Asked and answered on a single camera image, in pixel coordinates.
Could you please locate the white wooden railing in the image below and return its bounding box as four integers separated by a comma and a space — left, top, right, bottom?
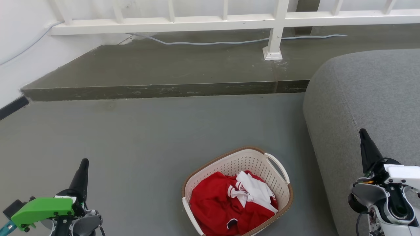
48, 0, 420, 61

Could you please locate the grey fabric sofa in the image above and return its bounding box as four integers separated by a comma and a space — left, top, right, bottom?
303, 49, 420, 236

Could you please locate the white perforated plastic laundry basket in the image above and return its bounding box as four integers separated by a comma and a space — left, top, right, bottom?
181, 146, 293, 236

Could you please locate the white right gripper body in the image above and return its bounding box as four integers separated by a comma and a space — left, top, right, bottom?
364, 158, 420, 191

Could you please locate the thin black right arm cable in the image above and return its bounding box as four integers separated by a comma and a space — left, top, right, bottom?
356, 211, 372, 236

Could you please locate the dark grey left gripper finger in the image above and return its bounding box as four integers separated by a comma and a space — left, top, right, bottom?
69, 158, 90, 201

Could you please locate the red and white garment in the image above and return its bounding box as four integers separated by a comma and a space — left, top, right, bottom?
190, 170, 279, 236

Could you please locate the light grey floor cable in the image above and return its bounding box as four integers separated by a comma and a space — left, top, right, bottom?
0, 21, 348, 66

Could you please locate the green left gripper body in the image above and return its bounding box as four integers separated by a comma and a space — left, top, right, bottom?
10, 188, 88, 232

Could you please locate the black wall baseboard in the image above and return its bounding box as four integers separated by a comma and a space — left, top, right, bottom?
0, 96, 30, 121

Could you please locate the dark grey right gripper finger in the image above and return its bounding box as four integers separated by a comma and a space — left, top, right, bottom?
359, 128, 384, 174

